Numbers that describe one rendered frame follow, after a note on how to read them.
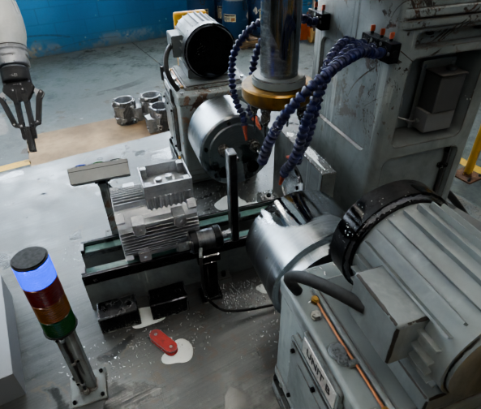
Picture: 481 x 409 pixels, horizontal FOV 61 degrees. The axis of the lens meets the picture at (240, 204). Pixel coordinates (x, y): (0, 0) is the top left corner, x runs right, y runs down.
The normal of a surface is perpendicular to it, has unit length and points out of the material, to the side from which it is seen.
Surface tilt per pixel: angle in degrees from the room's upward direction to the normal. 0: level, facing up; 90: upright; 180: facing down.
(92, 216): 0
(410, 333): 90
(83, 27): 90
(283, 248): 43
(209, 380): 0
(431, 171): 90
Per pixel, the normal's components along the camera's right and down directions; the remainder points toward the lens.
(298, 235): -0.46, -0.61
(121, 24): 0.49, 0.51
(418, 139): 0.00, -0.77
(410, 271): -0.73, -0.36
